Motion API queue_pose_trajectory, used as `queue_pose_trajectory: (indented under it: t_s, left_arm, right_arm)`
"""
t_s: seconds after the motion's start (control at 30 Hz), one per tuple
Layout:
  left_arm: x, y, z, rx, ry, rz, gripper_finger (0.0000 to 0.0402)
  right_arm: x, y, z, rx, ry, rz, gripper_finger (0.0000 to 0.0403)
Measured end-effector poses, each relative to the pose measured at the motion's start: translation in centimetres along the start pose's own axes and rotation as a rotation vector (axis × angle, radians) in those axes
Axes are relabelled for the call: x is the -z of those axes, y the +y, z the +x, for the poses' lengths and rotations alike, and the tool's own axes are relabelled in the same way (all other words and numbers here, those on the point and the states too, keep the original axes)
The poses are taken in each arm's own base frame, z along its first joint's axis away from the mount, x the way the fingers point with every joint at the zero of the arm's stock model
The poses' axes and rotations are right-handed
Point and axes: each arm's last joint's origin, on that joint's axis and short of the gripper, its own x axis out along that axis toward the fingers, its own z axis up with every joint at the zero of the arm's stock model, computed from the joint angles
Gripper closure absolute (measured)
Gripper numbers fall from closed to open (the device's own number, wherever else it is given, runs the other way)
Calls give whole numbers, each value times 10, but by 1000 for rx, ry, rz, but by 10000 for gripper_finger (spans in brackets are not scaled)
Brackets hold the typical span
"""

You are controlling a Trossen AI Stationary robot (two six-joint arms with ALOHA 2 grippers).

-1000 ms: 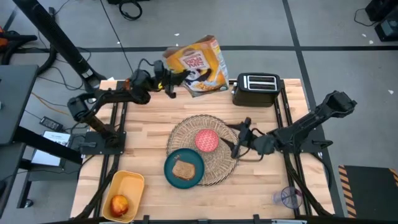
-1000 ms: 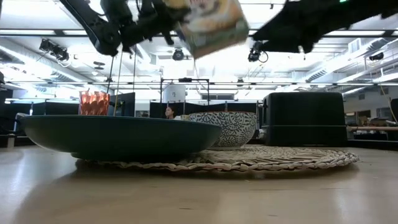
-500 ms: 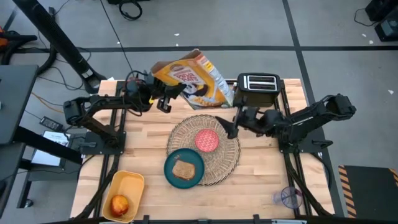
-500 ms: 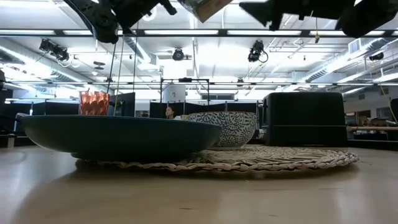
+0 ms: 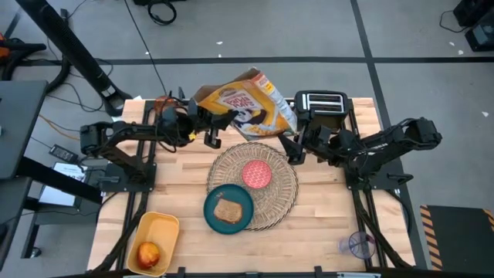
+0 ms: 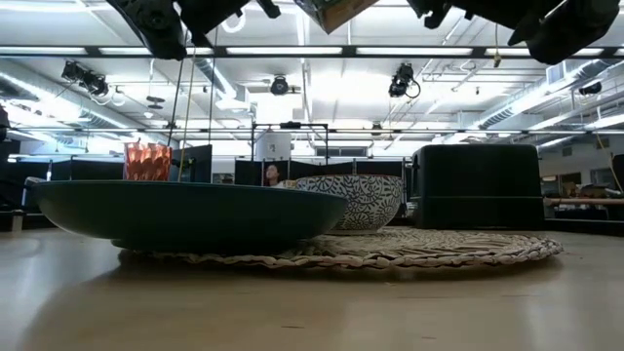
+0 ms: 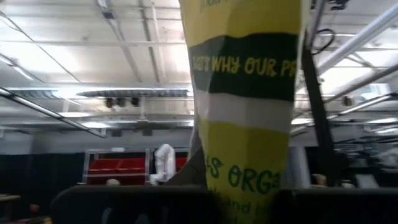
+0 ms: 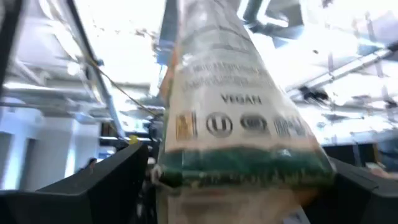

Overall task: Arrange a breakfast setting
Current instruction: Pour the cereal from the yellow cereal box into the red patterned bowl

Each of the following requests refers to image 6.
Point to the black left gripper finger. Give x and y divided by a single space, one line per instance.
269 9

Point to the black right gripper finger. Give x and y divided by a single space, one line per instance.
434 12

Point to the panda puffs cereal box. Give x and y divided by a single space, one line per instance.
336 13

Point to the orange faceted glass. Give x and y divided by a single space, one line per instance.
147 163

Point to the teal plate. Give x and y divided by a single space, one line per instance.
185 214

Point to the blue white patterned bowl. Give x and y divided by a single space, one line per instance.
365 205

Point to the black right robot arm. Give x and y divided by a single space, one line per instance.
575 29

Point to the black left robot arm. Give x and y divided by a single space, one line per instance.
156 24

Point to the black monitor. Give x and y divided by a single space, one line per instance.
197 163

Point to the person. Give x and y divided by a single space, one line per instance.
272 176

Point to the black toaster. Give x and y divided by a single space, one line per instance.
478 187

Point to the wooden side table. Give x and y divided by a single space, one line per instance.
585 201

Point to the round woven placemat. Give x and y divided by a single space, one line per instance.
414 248

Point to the black ceiling camera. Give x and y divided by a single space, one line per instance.
591 88
279 86
85 78
401 80

